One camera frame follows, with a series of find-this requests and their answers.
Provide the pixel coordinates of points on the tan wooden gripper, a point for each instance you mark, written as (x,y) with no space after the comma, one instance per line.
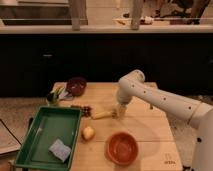
(120,110)

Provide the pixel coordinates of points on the yellow banana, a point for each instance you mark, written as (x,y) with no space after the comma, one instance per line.
(103,114)

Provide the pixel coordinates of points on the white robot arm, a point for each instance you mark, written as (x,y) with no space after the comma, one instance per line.
(197,114)

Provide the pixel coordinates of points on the dark red bowl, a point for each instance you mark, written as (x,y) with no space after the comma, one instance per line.
(76,86)

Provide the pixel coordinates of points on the dark grape bunch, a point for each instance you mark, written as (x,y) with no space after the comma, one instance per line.
(86,110)

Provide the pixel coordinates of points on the green vegetable toy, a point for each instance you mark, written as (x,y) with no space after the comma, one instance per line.
(53,97)

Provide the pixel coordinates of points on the green plastic tray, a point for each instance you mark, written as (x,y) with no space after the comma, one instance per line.
(49,124)

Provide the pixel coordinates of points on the blue sponge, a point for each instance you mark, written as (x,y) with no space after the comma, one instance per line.
(60,150)

